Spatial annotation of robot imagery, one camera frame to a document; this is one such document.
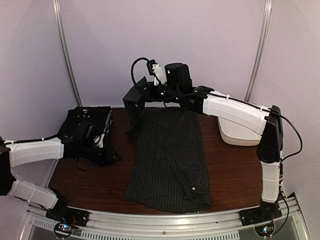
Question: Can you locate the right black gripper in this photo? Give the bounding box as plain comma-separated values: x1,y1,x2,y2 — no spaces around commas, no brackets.
139,81,182,103

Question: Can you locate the black pinstriped long sleeve shirt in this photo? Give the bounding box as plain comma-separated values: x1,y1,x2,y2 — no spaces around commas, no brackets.
122,76,211,215

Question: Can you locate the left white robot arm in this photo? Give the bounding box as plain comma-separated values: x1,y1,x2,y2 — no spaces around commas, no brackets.
0,120,121,222

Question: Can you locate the stack of folded shirts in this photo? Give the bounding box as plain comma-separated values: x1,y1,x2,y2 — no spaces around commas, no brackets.
57,106,114,142

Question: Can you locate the white plastic tub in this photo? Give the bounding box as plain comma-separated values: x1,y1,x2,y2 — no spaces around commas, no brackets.
217,117,261,147

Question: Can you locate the left circuit board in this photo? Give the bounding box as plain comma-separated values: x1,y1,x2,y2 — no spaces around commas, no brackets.
53,222,74,239

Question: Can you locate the circuit board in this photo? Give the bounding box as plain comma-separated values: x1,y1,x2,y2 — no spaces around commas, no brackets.
53,222,74,239
254,223,275,238

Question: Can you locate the right circuit board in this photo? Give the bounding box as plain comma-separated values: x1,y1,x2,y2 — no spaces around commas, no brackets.
254,223,275,238

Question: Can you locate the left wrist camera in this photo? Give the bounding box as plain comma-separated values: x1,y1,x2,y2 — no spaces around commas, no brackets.
93,132,105,148

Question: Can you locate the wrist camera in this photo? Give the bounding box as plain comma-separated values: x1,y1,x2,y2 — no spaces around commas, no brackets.
93,132,105,148
146,59,167,86

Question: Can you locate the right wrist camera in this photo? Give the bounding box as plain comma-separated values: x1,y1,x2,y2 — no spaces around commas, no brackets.
146,59,167,86

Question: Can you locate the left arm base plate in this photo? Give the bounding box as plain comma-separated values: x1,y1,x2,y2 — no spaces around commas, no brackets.
45,206,89,227

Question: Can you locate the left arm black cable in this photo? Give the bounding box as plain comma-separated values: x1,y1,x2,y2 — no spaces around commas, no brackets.
4,133,101,172

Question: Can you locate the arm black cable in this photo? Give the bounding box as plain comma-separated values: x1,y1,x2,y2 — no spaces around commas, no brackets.
130,57,304,161
4,133,101,172

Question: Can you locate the right aluminium post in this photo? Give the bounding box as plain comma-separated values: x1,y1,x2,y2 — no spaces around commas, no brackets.
244,0,273,102

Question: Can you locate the aluminium post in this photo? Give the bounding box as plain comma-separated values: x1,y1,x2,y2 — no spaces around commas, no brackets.
244,0,273,102
52,0,83,107

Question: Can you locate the aluminium front rail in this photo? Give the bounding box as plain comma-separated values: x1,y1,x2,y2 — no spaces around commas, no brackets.
18,196,311,240

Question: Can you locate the left aluminium post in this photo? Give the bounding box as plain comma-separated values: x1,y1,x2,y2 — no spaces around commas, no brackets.
52,0,83,107

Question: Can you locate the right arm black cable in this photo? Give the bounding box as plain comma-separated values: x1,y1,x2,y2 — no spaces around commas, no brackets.
130,57,304,161

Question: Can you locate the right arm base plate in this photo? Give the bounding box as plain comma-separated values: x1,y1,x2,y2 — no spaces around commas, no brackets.
239,206,282,226

